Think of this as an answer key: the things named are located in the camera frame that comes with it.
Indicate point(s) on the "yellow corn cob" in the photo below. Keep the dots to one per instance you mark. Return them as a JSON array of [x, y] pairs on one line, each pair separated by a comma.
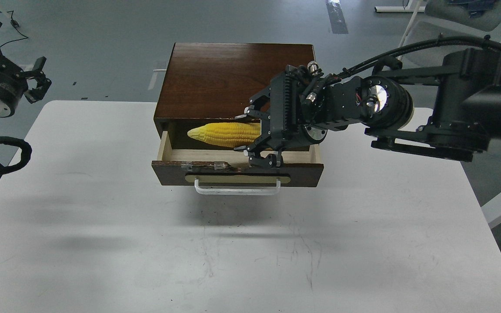
[[228, 135]]

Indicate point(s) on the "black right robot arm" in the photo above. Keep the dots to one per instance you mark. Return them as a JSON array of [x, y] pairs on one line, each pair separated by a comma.
[[438, 98]]

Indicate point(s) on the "wooden drawer with white handle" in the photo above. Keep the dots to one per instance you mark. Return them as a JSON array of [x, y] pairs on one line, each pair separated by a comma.
[[181, 161]]

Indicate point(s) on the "dark wooden cabinet box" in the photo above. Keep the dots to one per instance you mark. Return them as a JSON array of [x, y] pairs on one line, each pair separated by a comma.
[[212, 82]]

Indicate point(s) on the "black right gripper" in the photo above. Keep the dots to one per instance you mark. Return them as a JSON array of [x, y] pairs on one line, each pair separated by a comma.
[[304, 104]]

